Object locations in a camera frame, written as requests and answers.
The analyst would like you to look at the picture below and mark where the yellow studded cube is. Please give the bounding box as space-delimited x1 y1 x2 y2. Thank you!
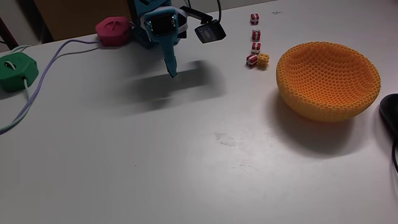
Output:
256 52 270 70

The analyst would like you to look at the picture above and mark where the yellow honeycomb basket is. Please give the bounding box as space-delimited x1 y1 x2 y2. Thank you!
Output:
275 41 382 123

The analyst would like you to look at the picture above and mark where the pink hexagonal box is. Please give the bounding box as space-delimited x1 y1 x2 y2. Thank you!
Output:
95 16 132 47

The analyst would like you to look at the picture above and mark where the brown wooden panel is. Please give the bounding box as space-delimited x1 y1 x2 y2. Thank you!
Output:
32 0 133 42

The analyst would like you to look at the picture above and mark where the dark red bar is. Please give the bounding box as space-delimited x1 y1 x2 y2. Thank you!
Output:
0 17 19 50

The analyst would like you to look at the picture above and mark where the green hexagonal box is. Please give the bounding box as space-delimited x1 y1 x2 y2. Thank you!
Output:
0 52 40 93

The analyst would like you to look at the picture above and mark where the black rounded device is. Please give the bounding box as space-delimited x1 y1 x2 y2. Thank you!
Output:
378 93 398 141

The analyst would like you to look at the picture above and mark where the black camera box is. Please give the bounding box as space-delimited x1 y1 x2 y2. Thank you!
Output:
180 5 227 44

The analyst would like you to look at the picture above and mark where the purple cable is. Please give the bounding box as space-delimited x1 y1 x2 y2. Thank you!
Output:
0 37 102 136

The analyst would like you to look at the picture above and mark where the black device cable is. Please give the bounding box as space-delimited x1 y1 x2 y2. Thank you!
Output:
391 141 398 174

